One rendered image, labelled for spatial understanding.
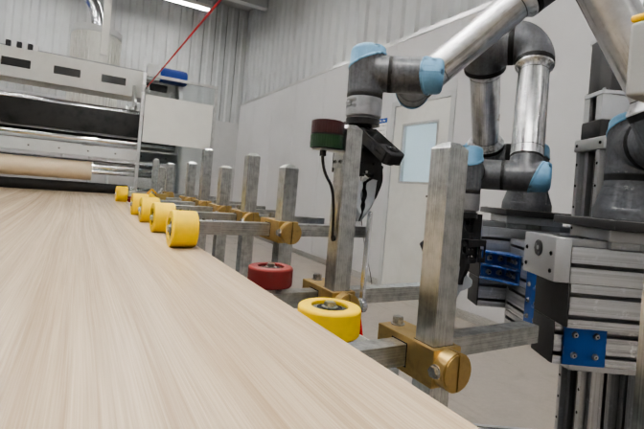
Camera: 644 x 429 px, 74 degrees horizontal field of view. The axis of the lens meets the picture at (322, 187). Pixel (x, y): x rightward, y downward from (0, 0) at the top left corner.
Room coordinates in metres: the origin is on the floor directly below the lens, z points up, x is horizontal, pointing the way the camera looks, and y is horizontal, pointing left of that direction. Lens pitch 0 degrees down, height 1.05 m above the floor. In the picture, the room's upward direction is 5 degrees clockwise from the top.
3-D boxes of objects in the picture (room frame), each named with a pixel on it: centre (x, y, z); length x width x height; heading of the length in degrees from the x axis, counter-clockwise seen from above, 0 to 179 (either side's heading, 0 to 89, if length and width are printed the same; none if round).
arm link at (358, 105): (0.90, -0.07, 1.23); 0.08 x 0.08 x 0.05
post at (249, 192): (1.23, 0.21, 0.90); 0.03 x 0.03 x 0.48; 30
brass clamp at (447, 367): (0.59, -0.16, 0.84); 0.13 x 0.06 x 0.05; 30
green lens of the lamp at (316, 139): (0.77, 0.00, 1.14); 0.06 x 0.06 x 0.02
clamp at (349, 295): (0.81, -0.03, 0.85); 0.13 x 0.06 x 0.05; 30
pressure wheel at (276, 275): (0.77, 0.08, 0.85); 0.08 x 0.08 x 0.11
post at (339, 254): (0.79, -0.04, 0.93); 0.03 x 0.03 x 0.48; 30
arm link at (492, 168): (1.09, -0.39, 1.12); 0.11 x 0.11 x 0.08; 64
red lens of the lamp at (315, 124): (0.77, 0.00, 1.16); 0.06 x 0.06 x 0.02
